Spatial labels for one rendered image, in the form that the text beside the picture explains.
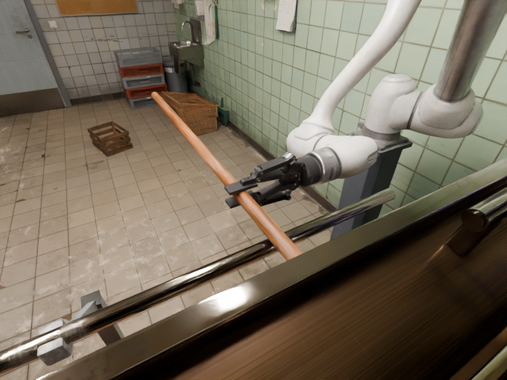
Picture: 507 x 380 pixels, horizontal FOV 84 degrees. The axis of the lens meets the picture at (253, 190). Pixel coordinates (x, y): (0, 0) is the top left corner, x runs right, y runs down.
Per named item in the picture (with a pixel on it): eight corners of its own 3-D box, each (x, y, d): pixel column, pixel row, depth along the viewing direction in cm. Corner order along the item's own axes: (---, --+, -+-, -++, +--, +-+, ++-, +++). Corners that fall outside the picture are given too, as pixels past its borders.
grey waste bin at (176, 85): (192, 98, 467) (188, 62, 434) (170, 102, 453) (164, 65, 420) (185, 92, 493) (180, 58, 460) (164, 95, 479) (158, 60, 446)
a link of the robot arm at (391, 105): (370, 116, 134) (382, 68, 121) (410, 126, 126) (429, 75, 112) (358, 128, 124) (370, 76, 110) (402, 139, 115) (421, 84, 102)
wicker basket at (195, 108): (183, 127, 333) (179, 103, 316) (164, 112, 369) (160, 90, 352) (218, 117, 356) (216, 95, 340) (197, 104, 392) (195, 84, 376)
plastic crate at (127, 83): (165, 84, 431) (164, 73, 422) (124, 89, 409) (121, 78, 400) (160, 77, 460) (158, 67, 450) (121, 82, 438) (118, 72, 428)
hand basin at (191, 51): (207, 93, 414) (201, 20, 359) (184, 96, 400) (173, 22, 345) (197, 84, 446) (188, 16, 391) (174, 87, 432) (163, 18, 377)
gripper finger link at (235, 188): (257, 186, 63) (257, 183, 63) (229, 195, 61) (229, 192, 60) (251, 179, 65) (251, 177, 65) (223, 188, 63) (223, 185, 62)
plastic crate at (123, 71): (164, 73, 421) (162, 62, 412) (121, 78, 401) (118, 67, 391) (159, 67, 450) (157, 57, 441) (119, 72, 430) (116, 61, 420)
